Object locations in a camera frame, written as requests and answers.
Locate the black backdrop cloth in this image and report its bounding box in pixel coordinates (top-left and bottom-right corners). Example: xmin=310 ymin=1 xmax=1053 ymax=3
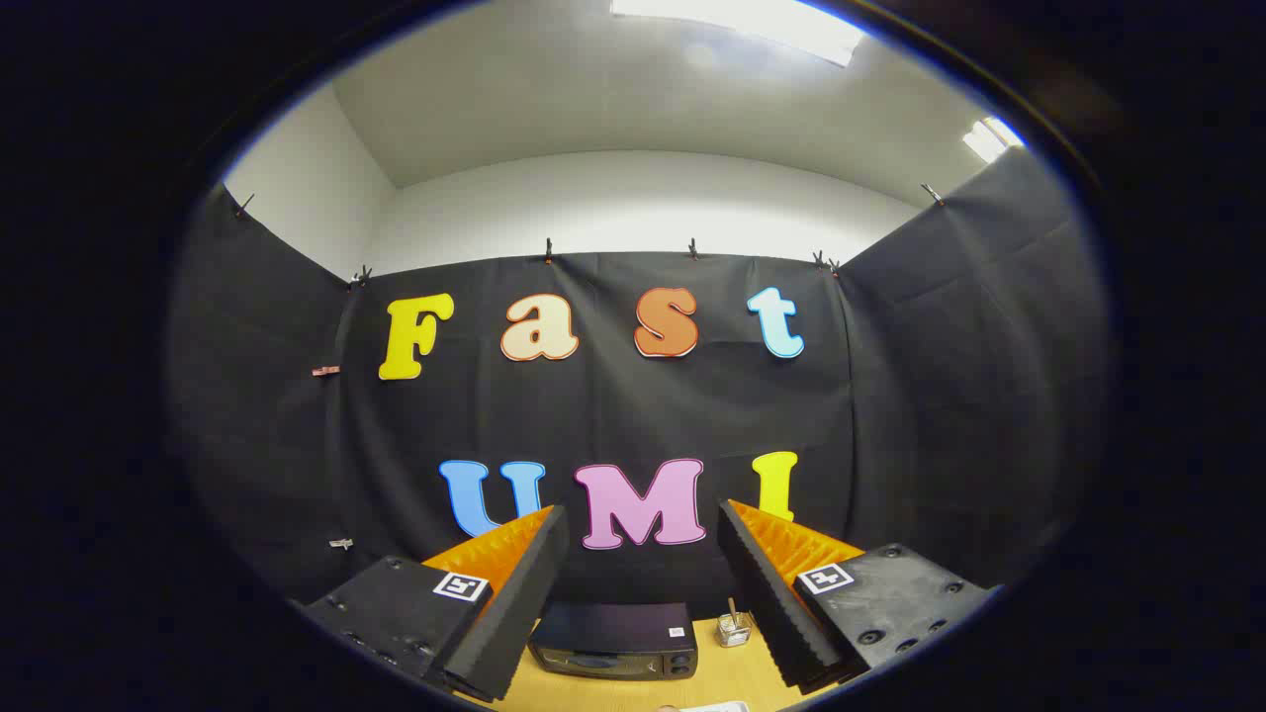
xmin=166 ymin=146 xmax=1114 ymax=634

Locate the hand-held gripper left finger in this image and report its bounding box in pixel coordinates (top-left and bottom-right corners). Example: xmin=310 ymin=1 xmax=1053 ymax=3
xmin=295 ymin=504 xmax=573 ymax=705

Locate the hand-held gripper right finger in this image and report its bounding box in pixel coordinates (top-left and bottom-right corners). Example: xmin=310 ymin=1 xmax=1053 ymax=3
xmin=716 ymin=498 xmax=998 ymax=693

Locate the black toaster oven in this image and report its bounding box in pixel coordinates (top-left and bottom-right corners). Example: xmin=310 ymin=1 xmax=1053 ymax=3
xmin=527 ymin=601 xmax=699 ymax=680

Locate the row of black cloth clips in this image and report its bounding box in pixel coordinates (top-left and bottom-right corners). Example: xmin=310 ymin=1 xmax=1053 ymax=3
xmin=233 ymin=182 xmax=946 ymax=290

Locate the ceiling light panel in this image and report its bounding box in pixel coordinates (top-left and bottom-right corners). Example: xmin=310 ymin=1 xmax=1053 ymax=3
xmin=963 ymin=116 xmax=1026 ymax=165
xmin=610 ymin=0 xmax=867 ymax=68

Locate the glass jar with wooden stick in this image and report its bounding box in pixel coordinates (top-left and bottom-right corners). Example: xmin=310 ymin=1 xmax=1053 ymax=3
xmin=716 ymin=597 xmax=754 ymax=649

